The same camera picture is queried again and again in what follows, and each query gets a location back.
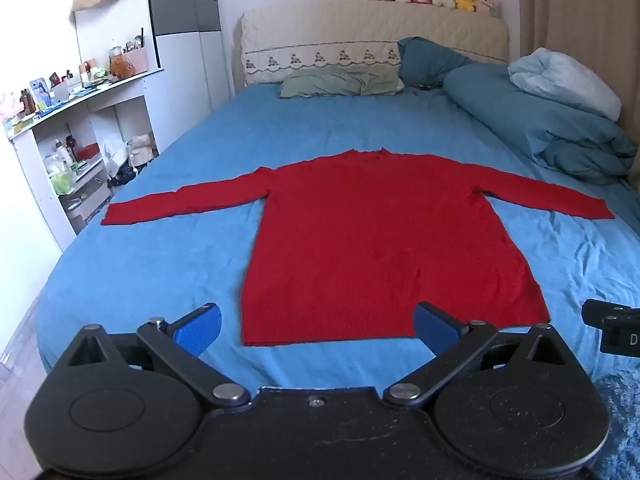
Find beige curtain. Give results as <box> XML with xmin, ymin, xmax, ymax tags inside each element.
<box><xmin>516</xmin><ymin>0</ymin><xmax>640</xmax><ymax>191</ymax></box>

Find pink storage box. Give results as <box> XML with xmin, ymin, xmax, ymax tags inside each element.
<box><xmin>122</xmin><ymin>48</ymin><xmax>150</xmax><ymax>75</ymax></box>

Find dark shoes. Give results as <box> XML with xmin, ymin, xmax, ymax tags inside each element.
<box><xmin>107</xmin><ymin>166</ymin><xmax>137</xmax><ymax>187</ymax></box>

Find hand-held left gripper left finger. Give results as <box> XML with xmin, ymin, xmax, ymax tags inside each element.
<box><xmin>66</xmin><ymin>302</ymin><xmax>252</xmax><ymax>409</ymax></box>

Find white shelf desk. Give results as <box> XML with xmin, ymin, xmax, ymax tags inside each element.
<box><xmin>5</xmin><ymin>66</ymin><xmax>166</xmax><ymax>253</ymax></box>

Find teal pillow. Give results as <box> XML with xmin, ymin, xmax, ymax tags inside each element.
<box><xmin>397</xmin><ymin>36</ymin><xmax>476</xmax><ymax>89</ymax></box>

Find beige padded headboard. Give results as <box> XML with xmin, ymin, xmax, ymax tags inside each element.
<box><xmin>235</xmin><ymin>0</ymin><xmax>511</xmax><ymax>95</ymax></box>

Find grey-green pillow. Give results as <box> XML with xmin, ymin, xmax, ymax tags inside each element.
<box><xmin>279</xmin><ymin>67</ymin><xmax>404</xmax><ymax>99</ymax></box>

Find light blue blanket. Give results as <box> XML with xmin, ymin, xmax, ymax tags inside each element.
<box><xmin>508</xmin><ymin>48</ymin><xmax>623</xmax><ymax>123</ymax></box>

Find teal duvet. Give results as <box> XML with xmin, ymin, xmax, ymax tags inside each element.
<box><xmin>444</xmin><ymin>62</ymin><xmax>638</xmax><ymax>186</ymax></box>

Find white and grey wardrobe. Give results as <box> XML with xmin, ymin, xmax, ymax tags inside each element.
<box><xmin>147</xmin><ymin>0</ymin><xmax>232</xmax><ymax>153</ymax></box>

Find red sweater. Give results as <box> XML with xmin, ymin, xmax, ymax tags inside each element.
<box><xmin>101</xmin><ymin>147</ymin><xmax>615</xmax><ymax>347</ymax></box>

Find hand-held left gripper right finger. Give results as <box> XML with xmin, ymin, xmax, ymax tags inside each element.
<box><xmin>382</xmin><ymin>301</ymin><xmax>576</xmax><ymax>409</ymax></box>

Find green plastic bag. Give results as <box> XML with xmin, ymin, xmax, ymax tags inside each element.
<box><xmin>49</xmin><ymin>169</ymin><xmax>77</xmax><ymax>196</ymax></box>

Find blue bed sheet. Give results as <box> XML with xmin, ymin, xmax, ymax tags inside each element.
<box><xmin>36</xmin><ymin>82</ymin><xmax>640</xmax><ymax>401</ymax></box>

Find orange plush bear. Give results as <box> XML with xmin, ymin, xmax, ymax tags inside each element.
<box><xmin>109</xmin><ymin>55</ymin><xmax>137</xmax><ymax>81</ymax></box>

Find white cloth bag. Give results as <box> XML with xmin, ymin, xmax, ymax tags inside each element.
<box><xmin>128</xmin><ymin>133</ymin><xmax>159</xmax><ymax>169</ymax></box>

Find blue shaggy rug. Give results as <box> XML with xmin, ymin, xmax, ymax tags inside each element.
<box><xmin>590</xmin><ymin>372</ymin><xmax>640</xmax><ymax>480</ymax></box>

